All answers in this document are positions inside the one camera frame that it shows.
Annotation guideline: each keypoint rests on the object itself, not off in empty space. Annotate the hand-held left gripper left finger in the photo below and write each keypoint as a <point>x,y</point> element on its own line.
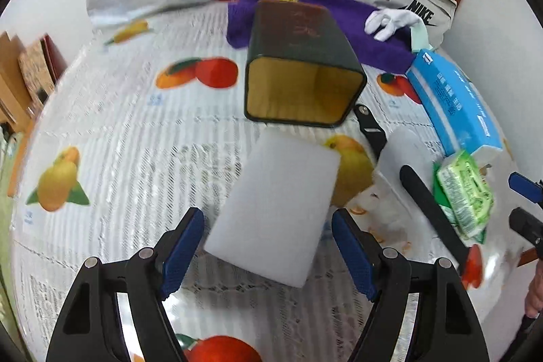
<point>184,251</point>

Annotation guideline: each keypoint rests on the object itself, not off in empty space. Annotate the blue tissue pack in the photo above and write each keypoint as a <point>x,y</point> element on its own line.
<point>454,103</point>

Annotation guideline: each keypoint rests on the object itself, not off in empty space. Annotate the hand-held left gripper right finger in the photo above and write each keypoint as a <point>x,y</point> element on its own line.
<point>352,251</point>

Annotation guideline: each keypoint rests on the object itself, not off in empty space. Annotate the cork-textured box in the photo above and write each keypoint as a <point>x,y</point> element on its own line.
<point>36,69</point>

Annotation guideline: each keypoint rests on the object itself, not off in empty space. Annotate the cardboard box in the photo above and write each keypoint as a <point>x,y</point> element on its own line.
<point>15,86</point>

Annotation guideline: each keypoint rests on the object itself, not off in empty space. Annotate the purple towel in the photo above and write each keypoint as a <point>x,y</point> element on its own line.
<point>352,22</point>

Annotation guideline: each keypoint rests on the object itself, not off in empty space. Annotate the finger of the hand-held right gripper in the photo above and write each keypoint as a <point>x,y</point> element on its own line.
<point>526,184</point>
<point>526,223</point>

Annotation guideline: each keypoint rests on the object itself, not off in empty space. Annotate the green slim box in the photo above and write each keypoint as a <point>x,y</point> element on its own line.
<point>419,37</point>

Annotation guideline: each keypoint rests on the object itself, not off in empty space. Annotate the person's right hand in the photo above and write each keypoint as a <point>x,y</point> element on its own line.
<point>535,290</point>

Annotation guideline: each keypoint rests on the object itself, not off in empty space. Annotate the thin white cloth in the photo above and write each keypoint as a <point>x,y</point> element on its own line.
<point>403,150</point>

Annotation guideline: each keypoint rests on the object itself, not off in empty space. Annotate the white glove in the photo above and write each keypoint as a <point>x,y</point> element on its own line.
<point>390,22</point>

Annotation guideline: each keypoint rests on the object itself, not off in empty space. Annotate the black rod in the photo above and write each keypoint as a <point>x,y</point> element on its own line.
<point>432,209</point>

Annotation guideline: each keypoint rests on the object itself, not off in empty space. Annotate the white sponge block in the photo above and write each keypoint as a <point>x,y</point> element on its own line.
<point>271,209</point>

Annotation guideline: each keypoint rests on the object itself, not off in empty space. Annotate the dark green tin box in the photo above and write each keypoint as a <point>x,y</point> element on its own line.
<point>297,44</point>

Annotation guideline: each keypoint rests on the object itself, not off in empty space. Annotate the black folding tool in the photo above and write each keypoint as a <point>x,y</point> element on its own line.
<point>375,141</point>

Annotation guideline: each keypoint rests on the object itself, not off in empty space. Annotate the green tissue packet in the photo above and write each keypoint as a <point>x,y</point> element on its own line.
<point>462,192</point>

